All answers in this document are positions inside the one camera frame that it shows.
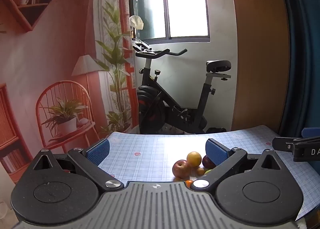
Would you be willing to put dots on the white plastic bag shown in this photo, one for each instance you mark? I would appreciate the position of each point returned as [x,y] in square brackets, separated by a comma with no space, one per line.
[136,22]

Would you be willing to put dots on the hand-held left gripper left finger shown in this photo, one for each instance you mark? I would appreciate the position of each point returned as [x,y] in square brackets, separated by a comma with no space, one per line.
[98,152]

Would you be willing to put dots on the brown kiwi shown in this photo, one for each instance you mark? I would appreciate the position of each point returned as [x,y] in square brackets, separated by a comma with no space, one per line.
[200,171]

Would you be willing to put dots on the red apple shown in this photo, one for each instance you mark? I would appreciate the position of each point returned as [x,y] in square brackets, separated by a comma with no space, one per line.
[182,169]

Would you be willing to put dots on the dark blue curtain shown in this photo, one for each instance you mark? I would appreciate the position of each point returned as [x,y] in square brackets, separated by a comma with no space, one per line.
[305,43]

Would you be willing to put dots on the dark purple mangosteen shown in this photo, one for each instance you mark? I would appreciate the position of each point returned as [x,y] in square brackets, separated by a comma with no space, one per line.
[207,162]

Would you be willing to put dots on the black exercise bike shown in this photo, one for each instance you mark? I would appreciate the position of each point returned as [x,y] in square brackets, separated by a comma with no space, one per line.
[160,104]

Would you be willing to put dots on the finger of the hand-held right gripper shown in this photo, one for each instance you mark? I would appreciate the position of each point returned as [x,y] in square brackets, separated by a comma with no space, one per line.
[311,134]
[282,144]

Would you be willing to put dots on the window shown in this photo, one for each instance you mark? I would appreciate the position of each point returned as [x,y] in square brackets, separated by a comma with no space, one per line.
[185,3]

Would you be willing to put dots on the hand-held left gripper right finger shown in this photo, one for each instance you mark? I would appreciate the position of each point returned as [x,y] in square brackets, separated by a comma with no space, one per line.
[216,152]

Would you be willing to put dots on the printed wall backdrop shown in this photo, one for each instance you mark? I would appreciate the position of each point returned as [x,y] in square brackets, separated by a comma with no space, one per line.
[50,43]

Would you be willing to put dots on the blue plaid tablecloth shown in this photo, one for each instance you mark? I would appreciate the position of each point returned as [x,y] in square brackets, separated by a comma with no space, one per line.
[155,149]

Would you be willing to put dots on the large orange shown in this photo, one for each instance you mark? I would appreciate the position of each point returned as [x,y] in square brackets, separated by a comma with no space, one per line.
[194,159]

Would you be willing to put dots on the small mandarin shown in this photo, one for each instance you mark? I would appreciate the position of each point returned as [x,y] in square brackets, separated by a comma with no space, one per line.
[189,183]

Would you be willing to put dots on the brown wooden panel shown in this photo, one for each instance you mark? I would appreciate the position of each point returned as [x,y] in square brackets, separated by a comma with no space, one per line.
[260,43]

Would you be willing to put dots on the green apple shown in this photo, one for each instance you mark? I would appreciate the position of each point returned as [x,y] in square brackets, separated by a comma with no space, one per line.
[208,172]

